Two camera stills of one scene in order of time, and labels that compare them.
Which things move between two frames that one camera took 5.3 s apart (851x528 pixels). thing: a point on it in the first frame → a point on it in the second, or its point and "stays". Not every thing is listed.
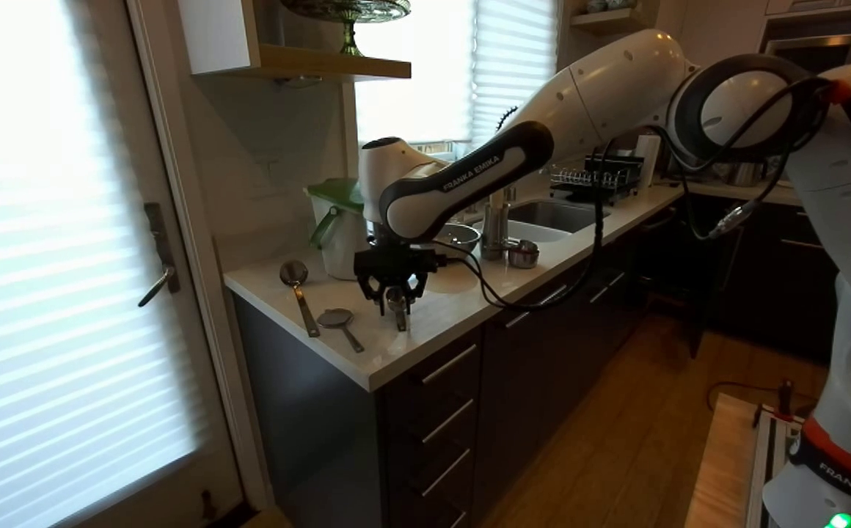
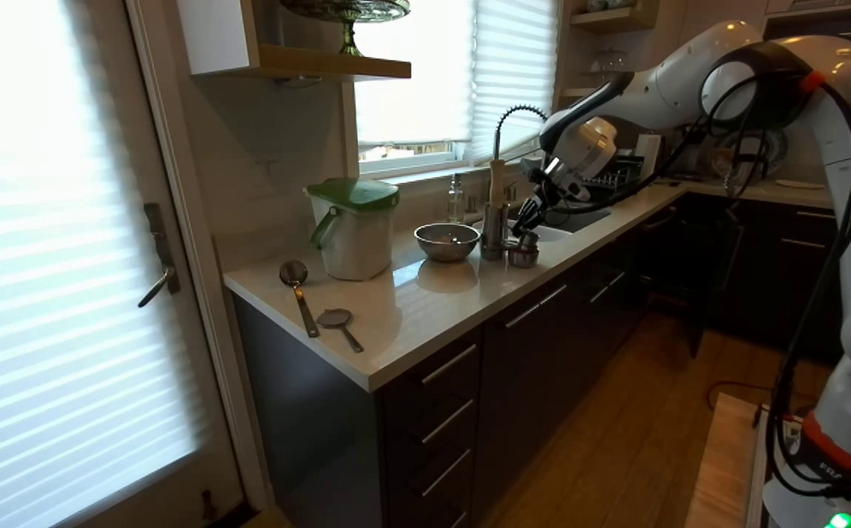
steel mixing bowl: (462, 236) stays
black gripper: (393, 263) → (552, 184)
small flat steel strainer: (342, 319) stays
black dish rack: (607, 170) stays
